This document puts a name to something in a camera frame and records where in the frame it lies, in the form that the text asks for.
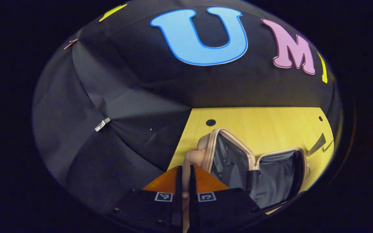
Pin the pink suitcase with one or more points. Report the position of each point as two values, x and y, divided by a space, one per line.
235 158

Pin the small white clip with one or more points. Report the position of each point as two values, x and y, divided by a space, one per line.
102 124

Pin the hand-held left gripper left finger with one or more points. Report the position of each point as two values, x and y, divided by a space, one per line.
179 181

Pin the black backdrop cloth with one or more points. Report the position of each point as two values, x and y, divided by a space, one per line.
125 81

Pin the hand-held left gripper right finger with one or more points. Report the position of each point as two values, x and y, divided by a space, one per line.
192 181

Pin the small copper clip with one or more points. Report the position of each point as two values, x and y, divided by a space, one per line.
71 43

